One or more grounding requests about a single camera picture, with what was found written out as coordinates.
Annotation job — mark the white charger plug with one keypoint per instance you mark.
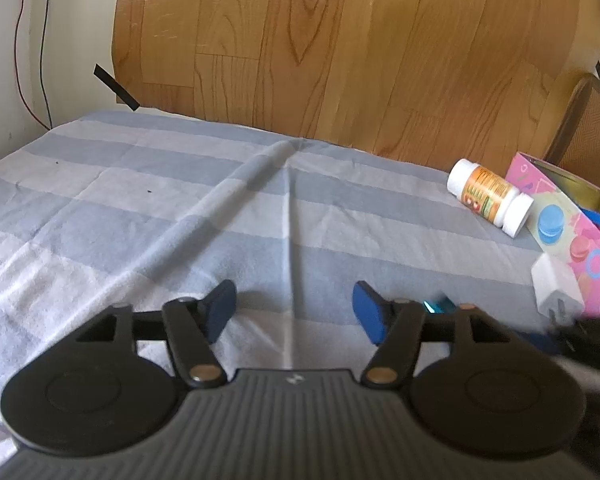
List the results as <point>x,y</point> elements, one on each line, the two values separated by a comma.
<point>557,285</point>

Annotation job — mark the small teal object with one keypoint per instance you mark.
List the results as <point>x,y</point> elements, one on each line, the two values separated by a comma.
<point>437,305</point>

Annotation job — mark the blue white striped blanket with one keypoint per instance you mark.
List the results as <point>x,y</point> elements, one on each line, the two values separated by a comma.
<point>155,210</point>

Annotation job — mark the wood pattern vinyl sheet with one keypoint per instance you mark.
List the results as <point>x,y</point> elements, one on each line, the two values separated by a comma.
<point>355,50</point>

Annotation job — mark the brown chair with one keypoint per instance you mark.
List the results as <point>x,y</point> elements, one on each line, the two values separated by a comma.
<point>592,130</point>

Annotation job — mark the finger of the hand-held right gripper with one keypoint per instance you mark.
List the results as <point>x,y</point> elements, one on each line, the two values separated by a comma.
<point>542,341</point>

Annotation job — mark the white orange label pill bottle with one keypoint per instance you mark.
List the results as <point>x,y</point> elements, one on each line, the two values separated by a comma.
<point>485,192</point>

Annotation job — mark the pink tin box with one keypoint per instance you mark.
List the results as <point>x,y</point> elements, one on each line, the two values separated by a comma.
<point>560,230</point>

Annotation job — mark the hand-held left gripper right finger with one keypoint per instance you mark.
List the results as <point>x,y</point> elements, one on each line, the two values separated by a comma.
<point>372,312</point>

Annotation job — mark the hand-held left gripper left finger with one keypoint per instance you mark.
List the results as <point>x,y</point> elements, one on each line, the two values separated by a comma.
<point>219,310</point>

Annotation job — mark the black tape strip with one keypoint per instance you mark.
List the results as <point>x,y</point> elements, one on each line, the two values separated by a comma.
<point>116,87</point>

